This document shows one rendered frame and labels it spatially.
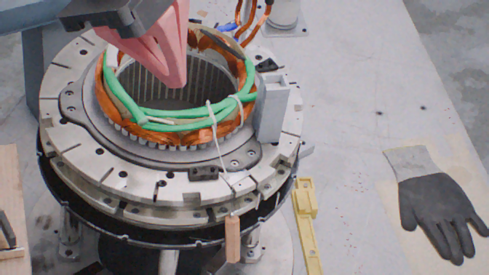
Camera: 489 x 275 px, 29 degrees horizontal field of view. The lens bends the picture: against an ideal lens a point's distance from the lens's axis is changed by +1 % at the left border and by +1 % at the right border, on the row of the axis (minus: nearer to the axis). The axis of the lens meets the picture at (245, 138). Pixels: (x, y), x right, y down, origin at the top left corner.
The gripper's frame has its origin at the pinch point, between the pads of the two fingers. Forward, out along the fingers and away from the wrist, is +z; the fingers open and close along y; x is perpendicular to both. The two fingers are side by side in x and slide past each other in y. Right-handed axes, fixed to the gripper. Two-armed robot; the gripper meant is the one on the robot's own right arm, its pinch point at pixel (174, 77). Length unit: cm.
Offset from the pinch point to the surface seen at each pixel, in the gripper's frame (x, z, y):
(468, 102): 55, 128, 172
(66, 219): 46, 33, 18
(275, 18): 45, 40, 80
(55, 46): 53, 17, 38
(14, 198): 33.7, 17.1, 4.5
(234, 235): 15.1, 30.8, 13.7
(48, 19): 49, 12, 36
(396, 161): 19, 58, 60
